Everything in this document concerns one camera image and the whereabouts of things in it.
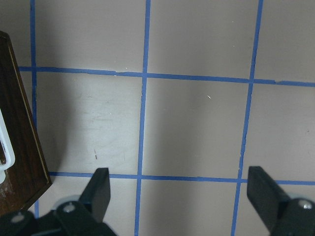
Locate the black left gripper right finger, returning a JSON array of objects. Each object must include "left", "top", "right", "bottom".
[{"left": 247, "top": 166, "right": 315, "bottom": 236}]

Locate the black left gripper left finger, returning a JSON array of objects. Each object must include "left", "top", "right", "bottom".
[{"left": 0, "top": 168, "right": 115, "bottom": 236}]

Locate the white plastic drawer handle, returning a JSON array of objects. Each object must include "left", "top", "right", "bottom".
[{"left": 0, "top": 111, "right": 15, "bottom": 184}]

